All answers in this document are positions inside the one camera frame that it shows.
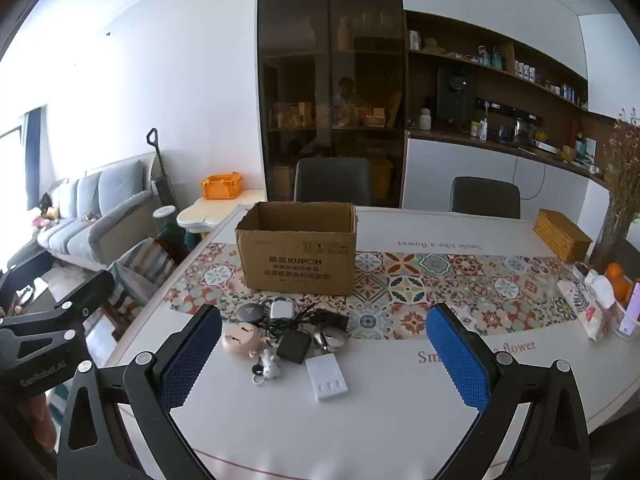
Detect white base cabinet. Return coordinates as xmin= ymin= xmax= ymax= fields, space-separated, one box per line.
xmin=402 ymin=130 xmax=616 ymax=221

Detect striped fabric bag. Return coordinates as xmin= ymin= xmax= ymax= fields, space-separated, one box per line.
xmin=112 ymin=240 xmax=181 ymax=311

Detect white rectangular battery charger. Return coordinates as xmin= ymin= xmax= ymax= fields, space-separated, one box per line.
xmin=305 ymin=355 xmax=349 ymax=402

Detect wooden wall shelf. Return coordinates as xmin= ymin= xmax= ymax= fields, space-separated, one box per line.
xmin=404 ymin=10 xmax=591 ymax=111

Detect pink packet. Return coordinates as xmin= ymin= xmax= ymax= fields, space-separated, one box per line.
xmin=617 ymin=282 xmax=640 ymax=338

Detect dark grey round device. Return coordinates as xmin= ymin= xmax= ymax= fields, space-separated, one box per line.
xmin=236 ymin=302 xmax=271 ymax=325

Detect grey sofa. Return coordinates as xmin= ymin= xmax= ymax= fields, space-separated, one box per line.
xmin=30 ymin=159 xmax=156 ymax=268

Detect floral fabric pouch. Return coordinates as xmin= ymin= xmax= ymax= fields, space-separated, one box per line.
xmin=557 ymin=280 xmax=613 ymax=343

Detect dark glass display cabinet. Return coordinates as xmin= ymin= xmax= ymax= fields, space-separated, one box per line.
xmin=256 ymin=0 xmax=408 ymax=211

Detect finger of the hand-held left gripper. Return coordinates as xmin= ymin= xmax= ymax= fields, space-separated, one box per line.
xmin=0 ymin=270 xmax=116 ymax=347

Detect upright vacuum cleaner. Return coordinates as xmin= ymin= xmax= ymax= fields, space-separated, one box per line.
xmin=146 ymin=128 xmax=177 ymax=211

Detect black low table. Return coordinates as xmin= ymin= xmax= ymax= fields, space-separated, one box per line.
xmin=0 ymin=252 xmax=53 ymax=311

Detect pile of plush toys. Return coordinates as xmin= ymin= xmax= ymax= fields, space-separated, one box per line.
xmin=32 ymin=192 xmax=61 ymax=233

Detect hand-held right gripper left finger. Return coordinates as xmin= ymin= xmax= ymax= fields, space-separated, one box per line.
xmin=56 ymin=304 xmax=223 ymax=480

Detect wicker tissue box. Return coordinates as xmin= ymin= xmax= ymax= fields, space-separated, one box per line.
xmin=532 ymin=208 xmax=593 ymax=263

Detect dried flower bouquet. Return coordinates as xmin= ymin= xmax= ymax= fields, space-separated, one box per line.
xmin=600 ymin=107 xmax=640 ymax=241

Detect blue curtain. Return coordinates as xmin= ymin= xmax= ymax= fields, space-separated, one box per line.
xmin=25 ymin=107 xmax=48 ymax=211

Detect dark glass vase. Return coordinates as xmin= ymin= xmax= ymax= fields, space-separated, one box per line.
xmin=589 ymin=212 xmax=640 ymax=273

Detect pink round case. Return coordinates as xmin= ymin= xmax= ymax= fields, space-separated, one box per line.
xmin=221 ymin=321 xmax=262 ymax=358

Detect brown cardboard box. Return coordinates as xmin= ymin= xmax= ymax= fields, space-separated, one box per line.
xmin=235 ymin=201 xmax=360 ymax=297

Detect orange plastic crate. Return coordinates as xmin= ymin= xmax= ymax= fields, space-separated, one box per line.
xmin=201 ymin=173 xmax=243 ymax=200

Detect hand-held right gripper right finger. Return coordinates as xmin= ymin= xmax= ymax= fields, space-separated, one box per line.
xmin=425 ymin=302 xmax=593 ymax=480

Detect black power adapter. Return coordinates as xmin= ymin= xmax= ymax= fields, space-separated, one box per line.
xmin=276 ymin=331 xmax=312 ymax=365

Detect white bunny keychain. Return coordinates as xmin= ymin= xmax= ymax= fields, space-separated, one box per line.
xmin=250 ymin=347 xmax=282 ymax=385

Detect black water dispenser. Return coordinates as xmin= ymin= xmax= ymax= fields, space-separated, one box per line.
xmin=436 ymin=62 xmax=478 ymax=123

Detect dark grey dining chair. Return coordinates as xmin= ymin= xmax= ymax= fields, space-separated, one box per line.
xmin=294 ymin=157 xmax=375 ymax=207
xmin=449 ymin=176 xmax=522 ymax=220

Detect silver egg-shaped earbud case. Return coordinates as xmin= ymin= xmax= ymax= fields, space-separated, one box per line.
xmin=312 ymin=327 xmax=348 ymax=352

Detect black cable adapter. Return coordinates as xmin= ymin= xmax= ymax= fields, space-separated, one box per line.
xmin=260 ymin=305 xmax=351 ymax=341

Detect cream small table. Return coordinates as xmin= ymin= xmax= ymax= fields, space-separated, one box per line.
xmin=176 ymin=190 xmax=266 ymax=235

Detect dark green bucket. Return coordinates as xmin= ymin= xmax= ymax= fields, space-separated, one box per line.
xmin=157 ymin=220 xmax=193 ymax=256

